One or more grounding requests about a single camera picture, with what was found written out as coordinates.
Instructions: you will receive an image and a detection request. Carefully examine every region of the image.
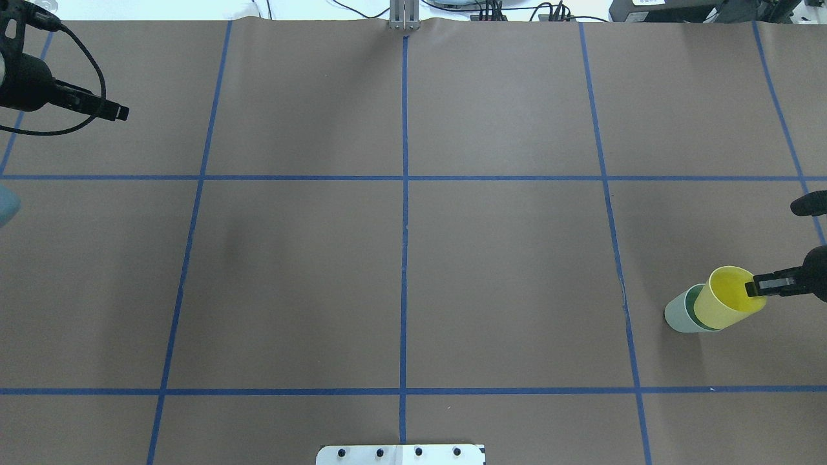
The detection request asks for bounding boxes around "brown paper table cover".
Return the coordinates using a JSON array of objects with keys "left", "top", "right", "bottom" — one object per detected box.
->
[{"left": 2, "top": 17, "right": 825, "bottom": 464}]

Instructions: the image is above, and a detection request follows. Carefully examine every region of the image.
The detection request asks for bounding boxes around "left black camera cable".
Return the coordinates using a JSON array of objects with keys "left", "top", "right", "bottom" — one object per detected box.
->
[{"left": 0, "top": 19, "right": 107, "bottom": 137}]

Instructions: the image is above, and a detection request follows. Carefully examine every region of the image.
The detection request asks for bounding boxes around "aluminium frame post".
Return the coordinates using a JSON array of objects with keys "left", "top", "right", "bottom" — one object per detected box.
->
[{"left": 388, "top": 0, "right": 421, "bottom": 32}]

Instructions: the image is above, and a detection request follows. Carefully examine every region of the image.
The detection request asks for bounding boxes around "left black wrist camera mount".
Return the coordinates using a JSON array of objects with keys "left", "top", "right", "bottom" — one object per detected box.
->
[{"left": 1, "top": 1, "right": 63, "bottom": 34}]

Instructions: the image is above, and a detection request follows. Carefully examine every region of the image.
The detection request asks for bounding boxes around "yellow cup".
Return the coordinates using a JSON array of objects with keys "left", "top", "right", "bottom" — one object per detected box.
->
[{"left": 692, "top": 265, "right": 768, "bottom": 331}]

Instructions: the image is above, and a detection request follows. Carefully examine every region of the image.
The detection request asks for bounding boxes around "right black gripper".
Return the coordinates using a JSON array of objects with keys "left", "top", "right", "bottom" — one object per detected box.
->
[{"left": 745, "top": 246, "right": 826, "bottom": 301}]

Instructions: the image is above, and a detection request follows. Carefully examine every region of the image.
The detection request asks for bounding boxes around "green cup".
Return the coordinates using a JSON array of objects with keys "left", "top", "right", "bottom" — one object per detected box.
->
[{"left": 664, "top": 284, "right": 719, "bottom": 333}]

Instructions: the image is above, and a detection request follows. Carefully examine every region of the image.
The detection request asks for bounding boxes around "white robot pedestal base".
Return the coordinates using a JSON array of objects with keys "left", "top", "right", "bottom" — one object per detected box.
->
[{"left": 315, "top": 444, "right": 487, "bottom": 464}]

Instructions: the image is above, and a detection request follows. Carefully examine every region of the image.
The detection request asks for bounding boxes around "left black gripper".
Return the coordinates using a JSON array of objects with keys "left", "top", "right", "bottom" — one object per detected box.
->
[{"left": 1, "top": 53, "right": 130, "bottom": 121}]

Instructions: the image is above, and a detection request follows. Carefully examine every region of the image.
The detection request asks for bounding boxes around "black box with label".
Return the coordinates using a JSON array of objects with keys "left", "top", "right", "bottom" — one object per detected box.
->
[{"left": 609, "top": 1, "right": 728, "bottom": 23}]

